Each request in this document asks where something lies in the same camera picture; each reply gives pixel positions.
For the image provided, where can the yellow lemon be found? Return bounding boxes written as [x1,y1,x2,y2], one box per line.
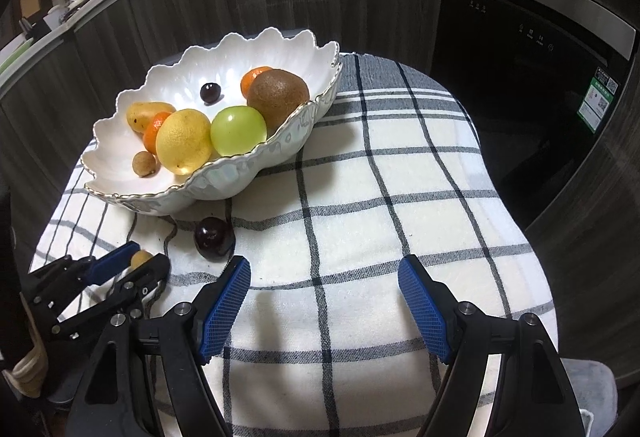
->
[155,108,213,176]

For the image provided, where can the small mandarin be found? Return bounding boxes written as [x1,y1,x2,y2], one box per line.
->
[143,112,172,154]

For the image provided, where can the white checkered cloth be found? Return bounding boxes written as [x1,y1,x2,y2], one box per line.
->
[27,52,561,437]

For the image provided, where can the brown kiwi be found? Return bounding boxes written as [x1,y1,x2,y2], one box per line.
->
[246,69,311,132]

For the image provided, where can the yellow mango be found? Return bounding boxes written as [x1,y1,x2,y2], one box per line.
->
[125,102,177,134]

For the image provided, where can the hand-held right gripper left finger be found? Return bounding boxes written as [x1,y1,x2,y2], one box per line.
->
[65,255,252,437]

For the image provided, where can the green apple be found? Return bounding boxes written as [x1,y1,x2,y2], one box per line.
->
[210,105,267,156]

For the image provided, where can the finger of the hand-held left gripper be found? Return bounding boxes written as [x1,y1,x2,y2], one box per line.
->
[50,253,171,341]
[22,241,142,306]

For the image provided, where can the black knife block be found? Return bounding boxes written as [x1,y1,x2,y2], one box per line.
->
[17,14,51,40]

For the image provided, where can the green board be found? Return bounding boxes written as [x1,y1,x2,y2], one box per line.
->
[0,37,33,72]

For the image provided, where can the beige strap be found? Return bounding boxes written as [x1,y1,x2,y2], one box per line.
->
[2,332,48,400]

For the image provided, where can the white scalloped bowl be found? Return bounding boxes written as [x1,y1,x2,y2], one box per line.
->
[80,28,343,216]

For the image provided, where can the large orange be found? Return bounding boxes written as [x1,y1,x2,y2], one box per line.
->
[240,66,275,98]

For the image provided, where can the green label sticker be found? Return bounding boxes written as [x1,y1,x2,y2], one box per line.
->
[578,77,619,134]

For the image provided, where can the grey cushion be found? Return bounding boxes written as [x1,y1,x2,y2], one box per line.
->
[557,357,618,437]

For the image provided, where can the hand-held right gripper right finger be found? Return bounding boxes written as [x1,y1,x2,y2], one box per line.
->
[397,254,587,437]

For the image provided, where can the black dishwasher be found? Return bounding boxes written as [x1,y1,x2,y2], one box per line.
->
[430,0,636,228]

